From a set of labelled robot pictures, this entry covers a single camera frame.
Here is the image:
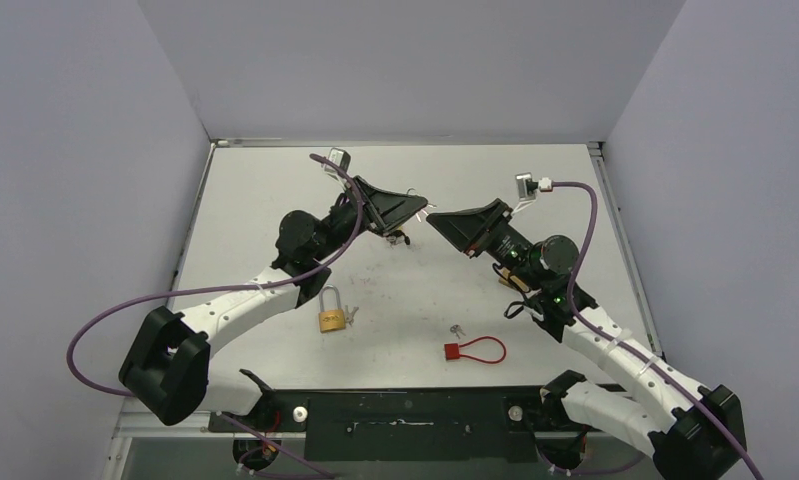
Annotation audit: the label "red cable lock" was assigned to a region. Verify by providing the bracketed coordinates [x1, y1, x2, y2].
[442, 335, 508, 365]

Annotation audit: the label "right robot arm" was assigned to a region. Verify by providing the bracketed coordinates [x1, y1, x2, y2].
[427, 200, 748, 479]

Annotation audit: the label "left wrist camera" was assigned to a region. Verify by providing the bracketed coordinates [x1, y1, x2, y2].
[322, 147, 351, 182]

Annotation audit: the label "brass padlock long shackle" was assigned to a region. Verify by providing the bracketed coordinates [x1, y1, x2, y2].
[318, 285, 346, 334]

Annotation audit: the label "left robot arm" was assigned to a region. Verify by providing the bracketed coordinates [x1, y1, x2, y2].
[118, 176, 428, 431]

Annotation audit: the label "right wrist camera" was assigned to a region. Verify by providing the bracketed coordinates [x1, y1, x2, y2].
[512, 172, 553, 216]

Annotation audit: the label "brass padlock short shackle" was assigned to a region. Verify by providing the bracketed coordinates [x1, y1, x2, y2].
[493, 264, 531, 293]

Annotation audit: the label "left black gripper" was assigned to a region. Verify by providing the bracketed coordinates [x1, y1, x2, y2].
[312, 176, 428, 262]

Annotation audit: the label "keys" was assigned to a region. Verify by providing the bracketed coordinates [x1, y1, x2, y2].
[406, 188, 436, 223]
[344, 305, 360, 326]
[449, 324, 466, 339]

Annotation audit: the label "keys beside long-shackle padlock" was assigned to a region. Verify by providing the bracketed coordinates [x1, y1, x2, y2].
[344, 305, 360, 326]

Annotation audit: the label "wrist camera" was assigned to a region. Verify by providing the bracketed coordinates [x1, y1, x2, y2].
[322, 147, 351, 182]
[512, 172, 553, 216]

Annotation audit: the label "yellow black padlock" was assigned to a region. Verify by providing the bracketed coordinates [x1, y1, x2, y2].
[385, 228, 411, 246]

